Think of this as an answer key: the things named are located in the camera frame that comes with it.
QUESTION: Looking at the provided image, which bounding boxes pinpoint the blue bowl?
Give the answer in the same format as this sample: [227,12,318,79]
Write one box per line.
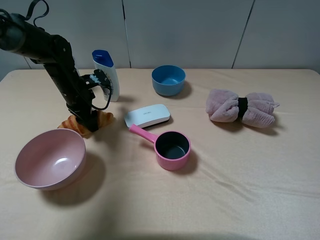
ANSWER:
[151,65,186,97]

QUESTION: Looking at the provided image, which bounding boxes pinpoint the white blue shampoo bottle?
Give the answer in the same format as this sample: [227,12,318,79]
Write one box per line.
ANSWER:
[92,49,120,102]

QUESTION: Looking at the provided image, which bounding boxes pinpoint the white rectangular case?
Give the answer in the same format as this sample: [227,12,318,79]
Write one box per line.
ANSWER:
[124,104,171,128]

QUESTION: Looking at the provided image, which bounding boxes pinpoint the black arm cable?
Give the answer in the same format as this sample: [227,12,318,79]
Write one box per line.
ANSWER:
[90,82,113,111]

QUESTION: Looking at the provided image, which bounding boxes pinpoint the large pink bowl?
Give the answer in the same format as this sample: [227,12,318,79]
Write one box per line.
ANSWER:
[14,128,87,191]

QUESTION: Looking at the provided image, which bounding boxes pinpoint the black elastic band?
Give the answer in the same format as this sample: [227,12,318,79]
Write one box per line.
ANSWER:
[237,97,248,120]

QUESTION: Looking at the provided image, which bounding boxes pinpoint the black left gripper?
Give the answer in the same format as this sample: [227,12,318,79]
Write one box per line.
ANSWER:
[69,69,112,132]

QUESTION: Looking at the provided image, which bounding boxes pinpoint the beige tablecloth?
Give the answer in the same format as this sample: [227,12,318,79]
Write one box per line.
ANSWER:
[0,68,320,240]

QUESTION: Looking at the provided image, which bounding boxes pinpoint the croissant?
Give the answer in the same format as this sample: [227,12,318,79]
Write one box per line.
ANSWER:
[57,111,114,139]

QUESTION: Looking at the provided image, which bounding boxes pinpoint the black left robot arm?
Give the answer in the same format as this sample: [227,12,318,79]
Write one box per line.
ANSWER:
[0,9,112,132]

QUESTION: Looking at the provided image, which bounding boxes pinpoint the pink saucepan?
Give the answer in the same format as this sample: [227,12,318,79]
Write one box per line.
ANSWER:
[129,124,191,171]

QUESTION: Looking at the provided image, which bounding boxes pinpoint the pink rolled towel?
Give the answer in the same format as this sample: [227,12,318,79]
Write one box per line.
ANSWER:
[205,89,280,128]

